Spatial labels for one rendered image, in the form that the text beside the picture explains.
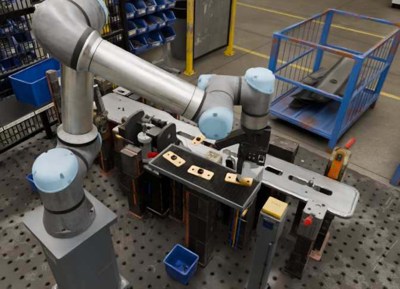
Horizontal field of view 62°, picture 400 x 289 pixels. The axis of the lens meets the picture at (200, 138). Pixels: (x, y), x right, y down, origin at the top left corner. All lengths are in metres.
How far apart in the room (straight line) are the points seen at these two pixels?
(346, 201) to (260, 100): 0.67
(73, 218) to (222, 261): 0.68
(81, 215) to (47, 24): 0.55
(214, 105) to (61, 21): 0.35
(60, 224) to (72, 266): 0.15
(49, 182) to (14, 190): 0.98
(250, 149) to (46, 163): 0.56
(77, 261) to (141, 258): 0.42
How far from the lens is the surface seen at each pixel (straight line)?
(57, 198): 1.00
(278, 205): 1.07
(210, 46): 4.76
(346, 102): 3.07
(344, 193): 1.43
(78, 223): 1.07
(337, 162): 1.47
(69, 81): 0.94
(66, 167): 0.96
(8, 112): 1.90
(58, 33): 0.74
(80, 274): 1.19
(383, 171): 3.36
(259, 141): 0.95
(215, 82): 0.84
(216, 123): 0.72
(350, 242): 1.68
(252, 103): 0.86
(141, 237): 1.55
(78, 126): 1.01
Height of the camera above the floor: 1.92
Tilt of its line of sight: 36 degrees down
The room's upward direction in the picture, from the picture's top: 2 degrees clockwise
